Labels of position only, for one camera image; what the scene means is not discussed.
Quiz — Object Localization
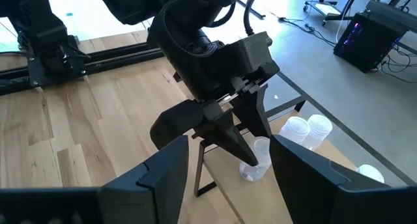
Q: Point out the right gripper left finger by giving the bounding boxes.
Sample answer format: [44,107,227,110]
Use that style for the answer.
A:
[96,135,190,224]

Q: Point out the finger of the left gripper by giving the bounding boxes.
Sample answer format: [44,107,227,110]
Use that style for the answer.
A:
[231,83,274,139]
[192,102,261,169]

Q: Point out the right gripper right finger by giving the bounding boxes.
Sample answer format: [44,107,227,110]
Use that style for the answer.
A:
[268,134,387,224]

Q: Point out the clear pill bottle white cap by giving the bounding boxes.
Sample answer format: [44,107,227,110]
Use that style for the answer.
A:
[278,115,311,145]
[304,113,334,152]
[239,135,273,182]

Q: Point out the blue bottle with pink pills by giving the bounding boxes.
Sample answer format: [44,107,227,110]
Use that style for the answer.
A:
[355,163,386,185]

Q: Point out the wooden shelf with black legs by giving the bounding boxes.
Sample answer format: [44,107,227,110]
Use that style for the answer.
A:
[194,96,361,224]

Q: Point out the white rolling stand base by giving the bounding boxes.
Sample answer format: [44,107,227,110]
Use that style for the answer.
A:
[304,0,343,27]

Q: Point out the black computer tower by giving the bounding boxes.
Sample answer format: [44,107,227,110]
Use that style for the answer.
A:
[332,11,412,74]

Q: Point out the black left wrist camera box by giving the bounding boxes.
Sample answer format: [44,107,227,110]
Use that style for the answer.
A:
[221,31,281,85]

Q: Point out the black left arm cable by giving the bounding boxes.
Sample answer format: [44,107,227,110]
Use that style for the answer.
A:
[157,0,263,59]

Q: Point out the black aluminium table frame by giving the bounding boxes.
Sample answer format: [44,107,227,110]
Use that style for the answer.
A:
[0,41,165,96]

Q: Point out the black floor cable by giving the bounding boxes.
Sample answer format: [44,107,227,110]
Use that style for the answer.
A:
[278,15,338,48]
[377,43,417,85]

